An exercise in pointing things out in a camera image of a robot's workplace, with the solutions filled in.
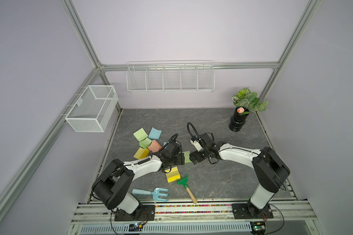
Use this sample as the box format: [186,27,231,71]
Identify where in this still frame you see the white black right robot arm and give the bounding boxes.
[189,133,290,217]

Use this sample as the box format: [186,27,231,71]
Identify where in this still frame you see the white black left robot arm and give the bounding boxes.
[92,140,185,214]

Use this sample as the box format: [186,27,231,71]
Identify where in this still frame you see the pink memo pad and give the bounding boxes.
[148,140,162,153]

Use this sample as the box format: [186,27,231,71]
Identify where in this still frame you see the light blue memo pad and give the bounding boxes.
[148,127,162,140]

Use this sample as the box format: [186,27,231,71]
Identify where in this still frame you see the yellow fanned memo pad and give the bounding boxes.
[134,147,150,160]

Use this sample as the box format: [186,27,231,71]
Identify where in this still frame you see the light green memo pad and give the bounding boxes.
[133,128,148,142]

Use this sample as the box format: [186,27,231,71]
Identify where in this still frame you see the black glossy vase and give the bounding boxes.
[229,107,250,132]

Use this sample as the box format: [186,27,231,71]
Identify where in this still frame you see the light blue garden fork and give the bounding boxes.
[132,188,169,202]

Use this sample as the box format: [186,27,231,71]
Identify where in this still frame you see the green artificial plant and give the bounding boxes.
[231,88,269,116]

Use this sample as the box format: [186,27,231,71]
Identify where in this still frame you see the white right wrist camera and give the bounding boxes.
[190,139,202,152]

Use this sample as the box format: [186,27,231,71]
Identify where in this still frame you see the green garden rake wooden handle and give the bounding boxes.
[177,175,198,204]

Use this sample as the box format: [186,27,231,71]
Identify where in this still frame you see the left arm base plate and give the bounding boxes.
[114,205,156,221]

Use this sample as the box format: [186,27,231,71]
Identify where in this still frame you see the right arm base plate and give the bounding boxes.
[231,203,274,220]

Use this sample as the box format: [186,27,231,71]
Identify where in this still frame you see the white wire shelf basket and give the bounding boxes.
[126,60,215,93]

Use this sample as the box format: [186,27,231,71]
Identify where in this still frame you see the white wire side basket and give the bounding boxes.
[61,85,118,133]

